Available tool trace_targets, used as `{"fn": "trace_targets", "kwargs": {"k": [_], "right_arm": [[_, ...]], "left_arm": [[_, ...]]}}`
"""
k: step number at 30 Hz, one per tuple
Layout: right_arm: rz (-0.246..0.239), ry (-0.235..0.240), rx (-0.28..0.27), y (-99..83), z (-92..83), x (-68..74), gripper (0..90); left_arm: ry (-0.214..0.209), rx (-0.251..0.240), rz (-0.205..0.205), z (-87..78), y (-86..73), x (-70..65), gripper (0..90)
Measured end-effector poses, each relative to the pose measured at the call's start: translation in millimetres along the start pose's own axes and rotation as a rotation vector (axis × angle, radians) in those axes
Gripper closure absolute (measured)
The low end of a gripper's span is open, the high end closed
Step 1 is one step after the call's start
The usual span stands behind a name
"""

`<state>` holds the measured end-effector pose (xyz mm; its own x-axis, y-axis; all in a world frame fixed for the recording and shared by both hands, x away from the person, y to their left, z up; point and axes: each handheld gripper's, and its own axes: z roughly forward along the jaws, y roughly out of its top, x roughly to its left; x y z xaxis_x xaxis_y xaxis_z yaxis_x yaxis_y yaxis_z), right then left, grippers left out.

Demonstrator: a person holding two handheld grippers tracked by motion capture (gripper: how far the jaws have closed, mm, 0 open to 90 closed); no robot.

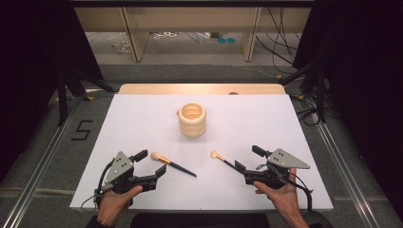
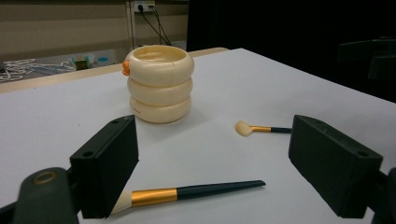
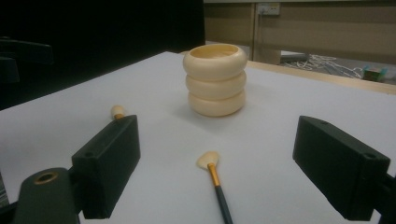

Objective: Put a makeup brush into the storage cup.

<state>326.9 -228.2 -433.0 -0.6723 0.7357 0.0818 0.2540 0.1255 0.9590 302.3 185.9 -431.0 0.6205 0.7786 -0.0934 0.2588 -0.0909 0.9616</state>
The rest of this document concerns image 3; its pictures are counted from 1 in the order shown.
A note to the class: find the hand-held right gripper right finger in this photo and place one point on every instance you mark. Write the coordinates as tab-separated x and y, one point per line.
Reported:
339	168

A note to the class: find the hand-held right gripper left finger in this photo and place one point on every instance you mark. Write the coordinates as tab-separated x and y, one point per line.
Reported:
107	161

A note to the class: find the round makeup brush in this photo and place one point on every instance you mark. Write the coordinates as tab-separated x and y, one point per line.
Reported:
118	110

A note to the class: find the fan makeup brush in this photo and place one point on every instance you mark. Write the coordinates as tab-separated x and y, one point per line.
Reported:
214	177

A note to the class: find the cream ribbed brush holder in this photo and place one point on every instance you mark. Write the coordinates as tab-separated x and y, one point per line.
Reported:
215	81

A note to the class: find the colourful small box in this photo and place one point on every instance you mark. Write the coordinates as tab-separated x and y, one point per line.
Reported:
374	73

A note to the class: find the grey power strip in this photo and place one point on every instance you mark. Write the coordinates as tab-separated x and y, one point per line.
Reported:
294	57

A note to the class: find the dark device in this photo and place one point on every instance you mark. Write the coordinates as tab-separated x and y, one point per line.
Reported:
21	54

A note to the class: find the beige wooden cabinet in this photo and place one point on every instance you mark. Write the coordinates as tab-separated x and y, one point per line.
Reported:
327	31

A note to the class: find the white wall socket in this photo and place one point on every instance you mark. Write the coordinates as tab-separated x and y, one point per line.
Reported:
268	8

